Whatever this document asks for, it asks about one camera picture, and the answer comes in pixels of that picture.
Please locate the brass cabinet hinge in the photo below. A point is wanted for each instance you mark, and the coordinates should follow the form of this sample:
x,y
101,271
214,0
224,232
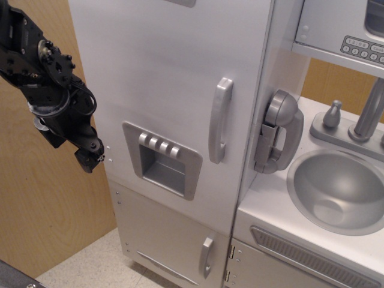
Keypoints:
x,y
227,275
231,251

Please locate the silver toy sink basin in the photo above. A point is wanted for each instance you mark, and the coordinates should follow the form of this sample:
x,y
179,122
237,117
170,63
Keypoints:
x,y
337,191

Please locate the silver freezer door handle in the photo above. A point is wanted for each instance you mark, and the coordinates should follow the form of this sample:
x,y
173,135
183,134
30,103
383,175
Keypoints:
x,y
204,266

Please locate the black case at corner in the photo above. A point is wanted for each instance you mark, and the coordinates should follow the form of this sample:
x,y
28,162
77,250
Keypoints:
x,y
13,278

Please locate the lower brass cabinet hinge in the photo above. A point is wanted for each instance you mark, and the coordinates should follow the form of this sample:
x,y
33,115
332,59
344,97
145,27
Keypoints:
x,y
227,275

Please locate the white toy fridge door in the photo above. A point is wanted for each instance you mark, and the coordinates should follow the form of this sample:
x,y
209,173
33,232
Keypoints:
x,y
156,64

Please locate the white lower freezer door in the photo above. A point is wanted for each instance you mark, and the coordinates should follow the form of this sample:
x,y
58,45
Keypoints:
x,y
165,241

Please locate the silver toy faucet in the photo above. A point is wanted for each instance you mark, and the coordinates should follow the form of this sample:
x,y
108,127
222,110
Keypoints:
x,y
371,114

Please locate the grey toy wall phone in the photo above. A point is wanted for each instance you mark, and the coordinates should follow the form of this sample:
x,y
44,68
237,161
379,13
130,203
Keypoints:
x,y
280,134

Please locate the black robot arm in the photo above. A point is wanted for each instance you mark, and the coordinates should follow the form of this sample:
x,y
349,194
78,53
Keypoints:
x,y
33,64

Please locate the grey toy faucet knob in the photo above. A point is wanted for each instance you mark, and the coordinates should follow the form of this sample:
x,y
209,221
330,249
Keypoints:
x,y
332,117

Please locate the silver ice dispenser panel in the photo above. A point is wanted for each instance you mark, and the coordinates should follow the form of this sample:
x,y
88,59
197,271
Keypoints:
x,y
160,161

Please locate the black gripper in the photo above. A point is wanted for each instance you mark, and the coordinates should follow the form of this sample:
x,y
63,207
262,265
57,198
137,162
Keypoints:
x,y
70,121

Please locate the silver fridge door handle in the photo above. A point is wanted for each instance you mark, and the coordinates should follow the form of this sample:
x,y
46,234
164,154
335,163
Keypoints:
x,y
221,100

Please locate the white toy kitchen cabinet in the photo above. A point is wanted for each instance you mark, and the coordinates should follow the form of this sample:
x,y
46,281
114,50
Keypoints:
x,y
266,203

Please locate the grey oven vent panel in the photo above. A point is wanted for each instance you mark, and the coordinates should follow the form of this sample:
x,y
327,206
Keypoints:
x,y
311,262

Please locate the upper brass cabinet hinge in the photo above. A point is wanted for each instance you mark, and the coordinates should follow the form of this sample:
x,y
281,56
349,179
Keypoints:
x,y
231,251

